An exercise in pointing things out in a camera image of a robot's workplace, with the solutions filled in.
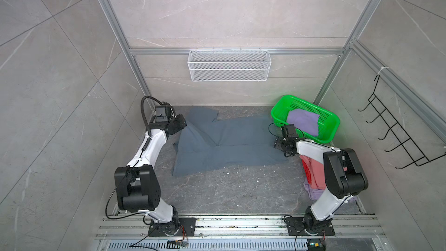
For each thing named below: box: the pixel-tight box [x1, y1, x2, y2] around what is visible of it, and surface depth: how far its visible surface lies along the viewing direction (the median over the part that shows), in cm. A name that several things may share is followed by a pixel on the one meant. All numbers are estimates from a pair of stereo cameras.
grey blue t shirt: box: [173, 106, 289, 177], surface depth 95 cm
